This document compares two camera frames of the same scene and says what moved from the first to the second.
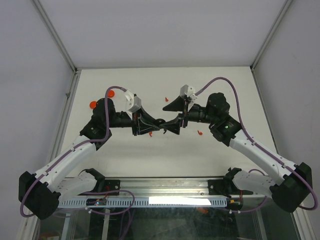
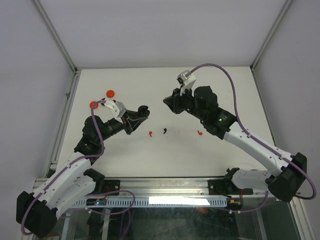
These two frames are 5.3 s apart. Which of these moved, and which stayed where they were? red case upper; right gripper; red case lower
Moved: right gripper
Stayed: red case lower; red case upper
